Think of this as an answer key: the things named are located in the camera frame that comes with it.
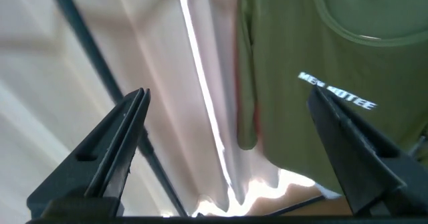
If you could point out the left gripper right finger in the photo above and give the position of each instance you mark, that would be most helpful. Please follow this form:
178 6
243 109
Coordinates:
361 170

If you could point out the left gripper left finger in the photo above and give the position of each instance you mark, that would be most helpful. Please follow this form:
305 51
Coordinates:
67 180

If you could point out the black clothes rack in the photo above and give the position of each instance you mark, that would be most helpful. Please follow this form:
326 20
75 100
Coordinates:
83 40

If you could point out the beige curtain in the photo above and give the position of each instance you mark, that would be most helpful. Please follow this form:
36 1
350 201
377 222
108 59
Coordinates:
150 67

